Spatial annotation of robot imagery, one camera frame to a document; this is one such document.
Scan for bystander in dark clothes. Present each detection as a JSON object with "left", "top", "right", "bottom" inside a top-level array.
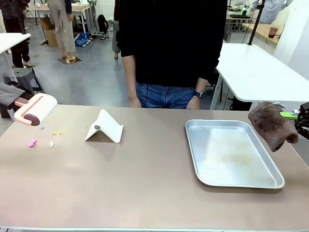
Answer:
[{"left": 0, "top": 0, "right": 32, "bottom": 69}]

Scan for person's right hand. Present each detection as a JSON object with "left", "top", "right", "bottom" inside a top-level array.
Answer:
[{"left": 127, "top": 96, "right": 143, "bottom": 108}]

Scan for wooden top background table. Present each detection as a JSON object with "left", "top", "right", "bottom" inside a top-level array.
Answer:
[{"left": 26, "top": 5, "right": 95, "bottom": 34}]

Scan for brown cloth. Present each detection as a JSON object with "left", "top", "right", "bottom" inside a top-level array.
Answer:
[{"left": 248, "top": 101, "right": 299, "bottom": 153}]

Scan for bystander in beige trousers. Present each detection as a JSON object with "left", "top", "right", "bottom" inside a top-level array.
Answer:
[{"left": 47, "top": 0, "right": 77, "bottom": 63}]

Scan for person's left forearm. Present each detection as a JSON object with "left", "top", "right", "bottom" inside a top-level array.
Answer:
[{"left": 194, "top": 77, "right": 209, "bottom": 94}]

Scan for blue plastic bag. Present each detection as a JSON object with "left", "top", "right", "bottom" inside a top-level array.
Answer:
[{"left": 74, "top": 32, "right": 91, "bottom": 48}]

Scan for large white table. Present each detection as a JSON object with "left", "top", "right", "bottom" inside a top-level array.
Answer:
[{"left": 210, "top": 43, "right": 309, "bottom": 111}]

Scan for metal floor plate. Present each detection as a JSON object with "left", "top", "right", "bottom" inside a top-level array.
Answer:
[{"left": 57, "top": 56, "right": 83, "bottom": 65}]

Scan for small white table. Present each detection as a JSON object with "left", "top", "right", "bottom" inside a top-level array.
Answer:
[{"left": 0, "top": 32, "right": 31, "bottom": 73}]

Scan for pink white lint roller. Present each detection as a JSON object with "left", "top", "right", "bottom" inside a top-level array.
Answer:
[{"left": 14, "top": 93, "right": 58, "bottom": 127}]

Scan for black stand pole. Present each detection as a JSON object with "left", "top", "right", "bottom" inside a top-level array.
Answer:
[{"left": 248, "top": 0, "right": 266, "bottom": 46}]

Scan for person's right forearm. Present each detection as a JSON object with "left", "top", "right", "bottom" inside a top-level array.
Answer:
[{"left": 121, "top": 55, "right": 139, "bottom": 100}]

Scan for grey stool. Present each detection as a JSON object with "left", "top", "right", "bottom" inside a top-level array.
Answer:
[{"left": 3, "top": 67, "right": 44, "bottom": 95}]

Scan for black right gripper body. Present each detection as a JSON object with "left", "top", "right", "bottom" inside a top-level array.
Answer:
[{"left": 297, "top": 101, "right": 309, "bottom": 126}]

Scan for wooden workbench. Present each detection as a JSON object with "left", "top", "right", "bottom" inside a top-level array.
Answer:
[{"left": 242, "top": 23, "right": 284, "bottom": 45}]

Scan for bystander in grey clothes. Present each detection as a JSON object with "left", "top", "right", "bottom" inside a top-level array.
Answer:
[{"left": 252, "top": 0, "right": 294, "bottom": 25}]

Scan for black backpack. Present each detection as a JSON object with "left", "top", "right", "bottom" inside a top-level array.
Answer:
[{"left": 97, "top": 14, "right": 110, "bottom": 34}]

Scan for silver metal tray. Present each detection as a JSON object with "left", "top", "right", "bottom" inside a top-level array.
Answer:
[{"left": 185, "top": 119, "right": 285, "bottom": 189}]

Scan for white folded stand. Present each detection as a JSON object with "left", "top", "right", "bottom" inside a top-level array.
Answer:
[{"left": 84, "top": 109, "right": 124, "bottom": 144}]

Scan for blue jeans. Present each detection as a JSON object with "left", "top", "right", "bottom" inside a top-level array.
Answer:
[{"left": 135, "top": 81, "right": 196, "bottom": 109}]

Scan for person's left hand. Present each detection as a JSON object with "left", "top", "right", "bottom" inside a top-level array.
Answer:
[{"left": 186, "top": 96, "right": 201, "bottom": 110}]

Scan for cardboard box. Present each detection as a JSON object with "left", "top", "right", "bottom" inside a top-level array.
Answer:
[{"left": 40, "top": 16, "right": 60, "bottom": 48}]

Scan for black sweater torso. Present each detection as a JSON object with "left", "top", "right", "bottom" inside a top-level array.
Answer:
[{"left": 116, "top": 0, "right": 228, "bottom": 88}]

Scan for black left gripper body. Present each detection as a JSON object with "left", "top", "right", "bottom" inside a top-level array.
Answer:
[{"left": 0, "top": 82, "right": 33, "bottom": 119}]

